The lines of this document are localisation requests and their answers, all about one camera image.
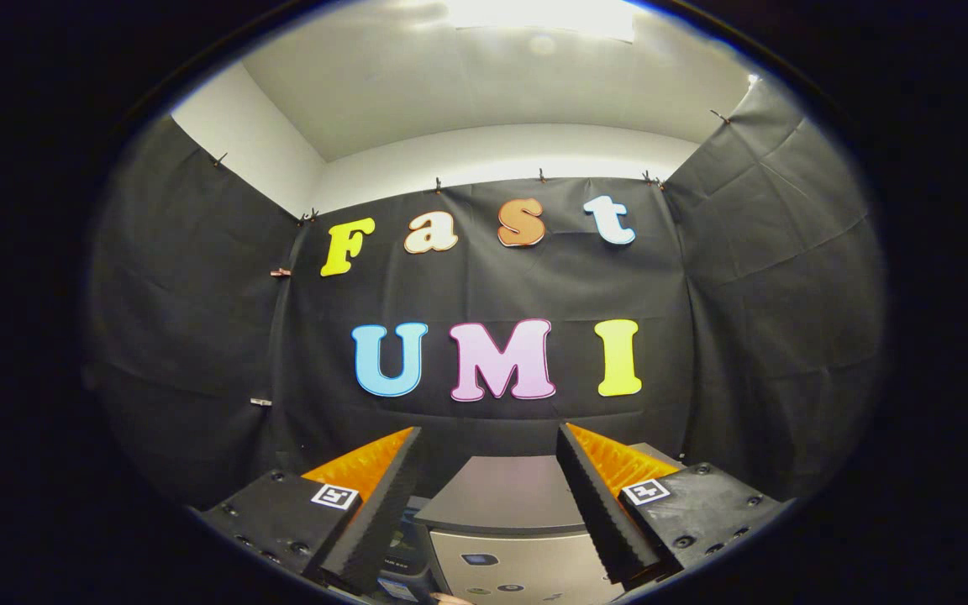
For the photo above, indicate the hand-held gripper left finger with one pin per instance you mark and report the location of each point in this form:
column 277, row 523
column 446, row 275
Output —
column 383, row 508

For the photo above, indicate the grey box-shaped appliance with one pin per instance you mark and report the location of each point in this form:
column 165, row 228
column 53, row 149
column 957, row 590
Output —
column 501, row 496

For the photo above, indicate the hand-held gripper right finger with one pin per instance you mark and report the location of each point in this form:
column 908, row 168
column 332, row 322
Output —
column 597, row 504

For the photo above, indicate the black backdrop cloth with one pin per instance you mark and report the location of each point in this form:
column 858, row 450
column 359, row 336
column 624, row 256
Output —
column 484, row 286

